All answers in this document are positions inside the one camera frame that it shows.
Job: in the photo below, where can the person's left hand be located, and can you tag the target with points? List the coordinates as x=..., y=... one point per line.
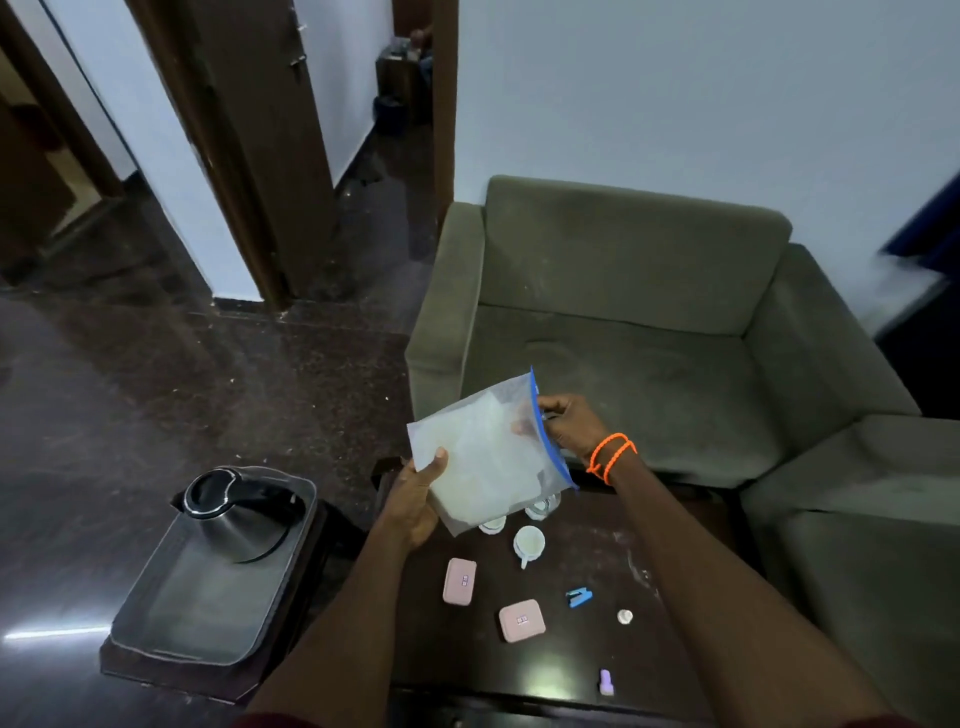
x=409, y=510

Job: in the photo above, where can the person's right hand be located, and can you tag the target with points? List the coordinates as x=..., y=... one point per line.
x=577, y=431

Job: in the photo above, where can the white ceramic cup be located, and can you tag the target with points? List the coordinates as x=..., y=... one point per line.
x=493, y=525
x=529, y=541

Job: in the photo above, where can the clear zip bag blue seal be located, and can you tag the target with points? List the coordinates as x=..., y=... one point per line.
x=450, y=435

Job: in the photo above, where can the clear drinking glass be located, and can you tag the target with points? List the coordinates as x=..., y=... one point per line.
x=544, y=510

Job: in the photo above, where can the pink rectangular box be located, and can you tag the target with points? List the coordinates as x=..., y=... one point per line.
x=522, y=621
x=459, y=581

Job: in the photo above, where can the blue clip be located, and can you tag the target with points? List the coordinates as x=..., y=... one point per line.
x=579, y=598

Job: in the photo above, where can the steel electric kettle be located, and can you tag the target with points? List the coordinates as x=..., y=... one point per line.
x=240, y=517

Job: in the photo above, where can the grey plastic tray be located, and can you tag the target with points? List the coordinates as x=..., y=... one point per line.
x=195, y=615

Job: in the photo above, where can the small purple cap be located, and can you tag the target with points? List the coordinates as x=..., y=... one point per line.
x=606, y=684

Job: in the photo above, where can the person's right forearm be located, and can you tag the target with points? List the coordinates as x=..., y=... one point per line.
x=735, y=615

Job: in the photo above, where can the person's left forearm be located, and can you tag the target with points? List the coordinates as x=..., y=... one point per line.
x=345, y=645

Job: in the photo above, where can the dark wooden coffee table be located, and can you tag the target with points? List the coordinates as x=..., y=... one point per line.
x=465, y=660

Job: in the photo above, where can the green fabric armchair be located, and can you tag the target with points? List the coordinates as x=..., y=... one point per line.
x=637, y=360

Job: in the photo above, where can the dark wooden stool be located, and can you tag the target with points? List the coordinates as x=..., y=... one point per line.
x=307, y=600

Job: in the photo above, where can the green fabric sofa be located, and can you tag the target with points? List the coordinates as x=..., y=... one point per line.
x=862, y=562

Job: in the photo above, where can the dark brown wooden door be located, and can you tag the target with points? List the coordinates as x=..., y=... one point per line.
x=247, y=150

